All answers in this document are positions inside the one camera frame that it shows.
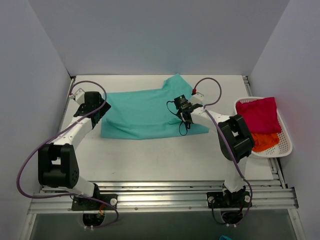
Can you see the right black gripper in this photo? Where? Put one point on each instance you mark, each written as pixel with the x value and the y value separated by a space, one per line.
pixel 186 113

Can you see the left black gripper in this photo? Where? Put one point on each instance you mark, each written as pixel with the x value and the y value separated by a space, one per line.
pixel 100 113

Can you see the teal t-shirt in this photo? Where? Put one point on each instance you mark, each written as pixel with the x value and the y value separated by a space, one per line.
pixel 147 114

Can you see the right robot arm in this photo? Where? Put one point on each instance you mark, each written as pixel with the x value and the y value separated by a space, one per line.
pixel 235 140

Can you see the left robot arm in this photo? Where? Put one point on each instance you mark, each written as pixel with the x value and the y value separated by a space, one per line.
pixel 57 161

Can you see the white plastic basket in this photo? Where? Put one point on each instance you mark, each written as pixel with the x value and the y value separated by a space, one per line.
pixel 283 148

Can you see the magenta t-shirt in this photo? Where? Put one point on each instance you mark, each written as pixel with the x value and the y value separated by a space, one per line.
pixel 260 115

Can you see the orange t-shirt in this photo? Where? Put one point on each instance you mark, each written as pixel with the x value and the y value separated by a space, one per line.
pixel 264 142

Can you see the teal object at bottom edge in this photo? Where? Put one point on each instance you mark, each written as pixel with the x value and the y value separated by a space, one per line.
pixel 223 237

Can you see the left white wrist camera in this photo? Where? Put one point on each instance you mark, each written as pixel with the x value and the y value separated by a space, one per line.
pixel 78 96

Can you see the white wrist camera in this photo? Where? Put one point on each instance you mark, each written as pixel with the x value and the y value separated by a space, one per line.
pixel 78 96
pixel 196 98

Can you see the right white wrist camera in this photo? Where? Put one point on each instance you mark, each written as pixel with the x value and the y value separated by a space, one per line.
pixel 196 98

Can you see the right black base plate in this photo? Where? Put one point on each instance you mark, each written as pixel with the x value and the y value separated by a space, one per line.
pixel 226 199

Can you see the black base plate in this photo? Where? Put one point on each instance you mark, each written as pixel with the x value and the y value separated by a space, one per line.
pixel 226 199
pixel 83 204

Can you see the aluminium mounting rail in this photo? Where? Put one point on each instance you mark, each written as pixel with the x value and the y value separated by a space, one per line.
pixel 169 196

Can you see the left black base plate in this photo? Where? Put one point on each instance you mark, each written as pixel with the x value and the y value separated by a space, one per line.
pixel 83 204

